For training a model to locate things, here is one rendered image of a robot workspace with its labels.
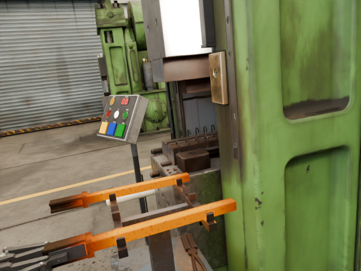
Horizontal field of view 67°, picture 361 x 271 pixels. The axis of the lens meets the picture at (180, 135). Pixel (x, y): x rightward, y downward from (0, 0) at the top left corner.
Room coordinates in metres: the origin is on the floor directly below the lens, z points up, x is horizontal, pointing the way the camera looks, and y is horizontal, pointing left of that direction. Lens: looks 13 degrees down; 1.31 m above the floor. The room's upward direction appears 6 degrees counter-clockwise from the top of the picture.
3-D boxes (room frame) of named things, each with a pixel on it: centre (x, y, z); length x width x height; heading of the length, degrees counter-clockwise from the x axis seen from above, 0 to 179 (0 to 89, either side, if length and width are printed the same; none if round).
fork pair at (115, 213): (0.69, 0.09, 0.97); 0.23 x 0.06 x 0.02; 107
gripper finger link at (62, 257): (0.47, 0.28, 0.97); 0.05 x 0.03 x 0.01; 108
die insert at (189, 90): (1.26, -0.18, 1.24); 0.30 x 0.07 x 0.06; 108
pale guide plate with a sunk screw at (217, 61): (0.95, -0.15, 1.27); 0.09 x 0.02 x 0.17; 18
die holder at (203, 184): (1.22, -0.16, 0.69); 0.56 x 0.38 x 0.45; 108
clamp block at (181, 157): (1.06, -0.04, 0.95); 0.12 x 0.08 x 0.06; 108
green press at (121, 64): (6.51, 0.64, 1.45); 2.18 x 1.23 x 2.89; 112
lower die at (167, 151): (1.27, -0.13, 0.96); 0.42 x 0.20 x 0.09; 108
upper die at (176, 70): (1.27, -0.13, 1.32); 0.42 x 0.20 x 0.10; 108
